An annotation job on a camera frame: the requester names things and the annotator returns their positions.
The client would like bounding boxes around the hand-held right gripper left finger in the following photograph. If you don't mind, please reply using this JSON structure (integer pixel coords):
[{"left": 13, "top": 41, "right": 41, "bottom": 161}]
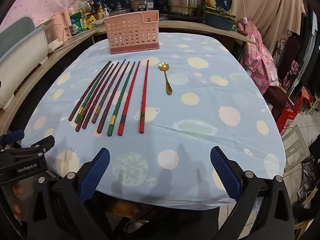
[{"left": 27, "top": 148, "right": 110, "bottom": 240}]

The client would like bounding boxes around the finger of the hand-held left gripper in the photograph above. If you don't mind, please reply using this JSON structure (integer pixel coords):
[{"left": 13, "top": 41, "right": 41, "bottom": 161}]
[
  {"left": 0, "top": 130, "right": 25, "bottom": 148},
  {"left": 0, "top": 135, "right": 55, "bottom": 162}
]

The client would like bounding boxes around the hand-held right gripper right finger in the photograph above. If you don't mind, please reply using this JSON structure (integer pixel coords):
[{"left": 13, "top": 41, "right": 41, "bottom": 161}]
[{"left": 210, "top": 146, "right": 294, "bottom": 240}]

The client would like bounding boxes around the dark red chopstick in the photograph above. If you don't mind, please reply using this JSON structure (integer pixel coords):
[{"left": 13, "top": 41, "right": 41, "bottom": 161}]
[
  {"left": 82, "top": 62, "right": 120, "bottom": 130},
  {"left": 97, "top": 61, "right": 131, "bottom": 134},
  {"left": 75, "top": 62, "right": 116, "bottom": 132},
  {"left": 68, "top": 60, "right": 112, "bottom": 121}
]

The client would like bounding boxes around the green chopstick gold band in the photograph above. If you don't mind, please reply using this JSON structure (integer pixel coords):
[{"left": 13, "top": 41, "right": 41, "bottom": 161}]
[
  {"left": 74, "top": 61, "right": 114, "bottom": 124},
  {"left": 107, "top": 61, "right": 136, "bottom": 137}
]

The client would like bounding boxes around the bright red chopstick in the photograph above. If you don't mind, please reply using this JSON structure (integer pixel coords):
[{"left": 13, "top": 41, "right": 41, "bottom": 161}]
[
  {"left": 117, "top": 61, "right": 141, "bottom": 137},
  {"left": 139, "top": 59, "right": 150, "bottom": 134}
]

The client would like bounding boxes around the brown chopstick gold band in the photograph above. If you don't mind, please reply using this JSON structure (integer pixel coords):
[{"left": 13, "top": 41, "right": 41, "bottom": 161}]
[{"left": 91, "top": 59, "right": 126, "bottom": 124}]

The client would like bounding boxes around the gold flower-shaped spoon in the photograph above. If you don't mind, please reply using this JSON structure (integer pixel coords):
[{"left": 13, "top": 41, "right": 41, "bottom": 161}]
[{"left": 157, "top": 62, "right": 173, "bottom": 96}]

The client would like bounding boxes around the pink perforated utensil holder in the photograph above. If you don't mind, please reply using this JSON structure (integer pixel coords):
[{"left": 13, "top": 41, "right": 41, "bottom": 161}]
[{"left": 104, "top": 10, "right": 160, "bottom": 55}]

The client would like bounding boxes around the person's left hand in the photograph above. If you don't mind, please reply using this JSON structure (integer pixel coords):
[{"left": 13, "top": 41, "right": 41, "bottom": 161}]
[{"left": 10, "top": 182, "right": 25, "bottom": 222}]

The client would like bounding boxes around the light blue printed tablecloth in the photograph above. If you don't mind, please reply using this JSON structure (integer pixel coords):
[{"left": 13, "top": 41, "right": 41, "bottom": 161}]
[{"left": 21, "top": 32, "right": 287, "bottom": 204}]

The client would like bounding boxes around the red cardboard box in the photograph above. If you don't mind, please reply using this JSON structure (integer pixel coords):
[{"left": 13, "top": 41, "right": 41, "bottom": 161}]
[{"left": 276, "top": 104, "right": 298, "bottom": 136}]

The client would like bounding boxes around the white and blue plastic tub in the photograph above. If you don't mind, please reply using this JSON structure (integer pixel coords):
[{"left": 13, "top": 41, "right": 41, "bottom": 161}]
[{"left": 0, "top": 17, "right": 49, "bottom": 110}]

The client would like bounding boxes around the red plastic stool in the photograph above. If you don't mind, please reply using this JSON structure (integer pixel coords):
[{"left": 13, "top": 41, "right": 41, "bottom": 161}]
[{"left": 298, "top": 87, "right": 315, "bottom": 116}]

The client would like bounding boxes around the pink kitchen appliance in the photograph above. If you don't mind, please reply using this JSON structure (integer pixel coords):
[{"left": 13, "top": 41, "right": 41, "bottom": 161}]
[{"left": 44, "top": 12, "right": 71, "bottom": 51}]

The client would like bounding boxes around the pink floral cloth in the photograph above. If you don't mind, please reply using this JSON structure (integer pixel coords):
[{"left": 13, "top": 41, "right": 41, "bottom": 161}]
[{"left": 240, "top": 21, "right": 278, "bottom": 95}]

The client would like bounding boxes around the green and white tin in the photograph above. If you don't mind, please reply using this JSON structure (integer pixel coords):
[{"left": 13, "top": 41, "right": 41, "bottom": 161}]
[{"left": 69, "top": 12, "right": 84, "bottom": 36}]

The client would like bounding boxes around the dark wooden chair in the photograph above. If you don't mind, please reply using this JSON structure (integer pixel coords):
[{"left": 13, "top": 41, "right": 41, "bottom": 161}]
[{"left": 264, "top": 36, "right": 301, "bottom": 112}]

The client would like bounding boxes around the yellow snack packet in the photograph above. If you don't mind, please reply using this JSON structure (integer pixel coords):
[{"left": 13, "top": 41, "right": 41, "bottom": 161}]
[{"left": 86, "top": 15, "right": 98, "bottom": 30}]

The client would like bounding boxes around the clear food container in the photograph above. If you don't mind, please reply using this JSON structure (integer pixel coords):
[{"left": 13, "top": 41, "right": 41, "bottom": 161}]
[{"left": 91, "top": 19, "right": 106, "bottom": 30}]

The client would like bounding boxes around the yellow oil bottle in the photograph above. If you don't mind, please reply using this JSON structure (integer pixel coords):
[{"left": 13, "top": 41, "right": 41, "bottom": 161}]
[{"left": 97, "top": 4, "right": 107, "bottom": 20}]

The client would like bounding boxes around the small steel pot with lid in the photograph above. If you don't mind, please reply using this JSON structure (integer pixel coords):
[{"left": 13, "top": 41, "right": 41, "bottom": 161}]
[{"left": 109, "top": 5, "right": 132, "bottom": 17}]

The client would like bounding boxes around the blue planter tray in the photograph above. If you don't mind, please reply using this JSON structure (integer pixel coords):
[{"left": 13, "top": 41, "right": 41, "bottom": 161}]
[{"left": 203, "top": 6, "right": 237, "bottom": 31}]

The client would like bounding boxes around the beige curtain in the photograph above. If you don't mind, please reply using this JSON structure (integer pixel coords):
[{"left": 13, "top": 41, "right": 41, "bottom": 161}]
[{"left": 231, "top": 0, "right": 307, "bottom": 55}]

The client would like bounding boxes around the silver rice cooker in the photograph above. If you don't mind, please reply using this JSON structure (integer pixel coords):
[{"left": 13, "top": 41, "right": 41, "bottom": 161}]
[{"left": 130, "top": 0, "right": 159, "bottom": 13}]

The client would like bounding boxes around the white cable with switch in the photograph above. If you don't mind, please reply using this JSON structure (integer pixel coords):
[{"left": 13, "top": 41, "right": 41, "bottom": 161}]
[{"left": 239, "top": 0, "right": 250, "bottom": 26}]

